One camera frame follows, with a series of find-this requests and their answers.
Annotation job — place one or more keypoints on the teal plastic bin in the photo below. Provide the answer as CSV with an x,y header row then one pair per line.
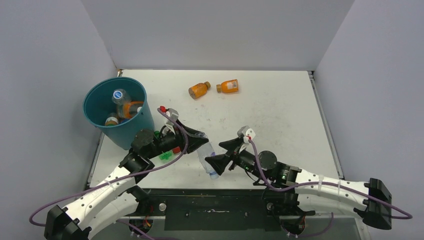
x,y
98,104

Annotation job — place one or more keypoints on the green plastic bottle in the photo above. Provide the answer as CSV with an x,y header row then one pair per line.
x,y
166,156

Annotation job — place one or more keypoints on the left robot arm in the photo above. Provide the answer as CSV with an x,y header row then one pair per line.
x,y
119,194

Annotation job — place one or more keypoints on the clear bottle blue cap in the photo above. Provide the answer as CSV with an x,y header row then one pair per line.
x,y
120,97

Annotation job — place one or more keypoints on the small orange juice bottle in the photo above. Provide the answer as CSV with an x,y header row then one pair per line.
x,y
199,90

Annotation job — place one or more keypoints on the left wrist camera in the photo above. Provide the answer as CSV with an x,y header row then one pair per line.
x,y
173,116

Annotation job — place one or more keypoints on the large orange label bottle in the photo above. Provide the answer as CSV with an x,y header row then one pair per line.
x,y
129,109

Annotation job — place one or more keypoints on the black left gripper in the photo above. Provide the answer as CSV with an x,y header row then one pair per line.
x,y
194,142

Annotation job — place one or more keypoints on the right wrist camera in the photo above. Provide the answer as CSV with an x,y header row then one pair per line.
x,y
246,133

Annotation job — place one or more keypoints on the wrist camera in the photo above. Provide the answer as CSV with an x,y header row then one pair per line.
x,y
246,133
173,116

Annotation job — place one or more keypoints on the red cap small bottle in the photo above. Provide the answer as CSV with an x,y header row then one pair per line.
x,y
176,150

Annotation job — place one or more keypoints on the orange label tea bottle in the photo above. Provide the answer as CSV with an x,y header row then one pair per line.
x,y
112,119

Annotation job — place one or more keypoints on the orange bottle with barcode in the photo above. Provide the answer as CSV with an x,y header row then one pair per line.
x,y
228,87

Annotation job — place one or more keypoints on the crushed clear water bottle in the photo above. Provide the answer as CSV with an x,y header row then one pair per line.
x,y
207,150

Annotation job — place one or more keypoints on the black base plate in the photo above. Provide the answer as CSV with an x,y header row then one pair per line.
x,y
221,209

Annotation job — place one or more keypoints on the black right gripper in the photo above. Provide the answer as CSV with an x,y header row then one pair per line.
x,y
219,162

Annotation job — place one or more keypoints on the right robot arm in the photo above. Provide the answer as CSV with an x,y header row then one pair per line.
x,y
368,201

